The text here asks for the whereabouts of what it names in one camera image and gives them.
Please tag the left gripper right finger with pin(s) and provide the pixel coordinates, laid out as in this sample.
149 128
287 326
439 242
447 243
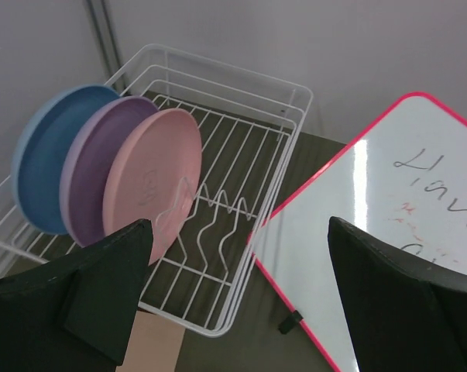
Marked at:
404 313

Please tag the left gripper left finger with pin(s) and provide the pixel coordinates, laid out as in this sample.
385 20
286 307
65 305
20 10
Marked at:
75 313

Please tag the blue plate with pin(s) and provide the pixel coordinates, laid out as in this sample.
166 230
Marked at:
42 148

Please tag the purple plate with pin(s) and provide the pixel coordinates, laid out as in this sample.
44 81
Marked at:
89 160

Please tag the pink plate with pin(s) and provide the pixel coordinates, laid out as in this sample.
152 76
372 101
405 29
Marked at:
155 176

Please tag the pink paper sheet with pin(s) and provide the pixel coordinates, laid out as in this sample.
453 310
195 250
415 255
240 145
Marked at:
154 344

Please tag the pink framed whiteboard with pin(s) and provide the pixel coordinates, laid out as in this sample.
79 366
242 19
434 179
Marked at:
403 179

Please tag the white wire dish rack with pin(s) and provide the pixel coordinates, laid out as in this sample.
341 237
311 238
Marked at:
249 124

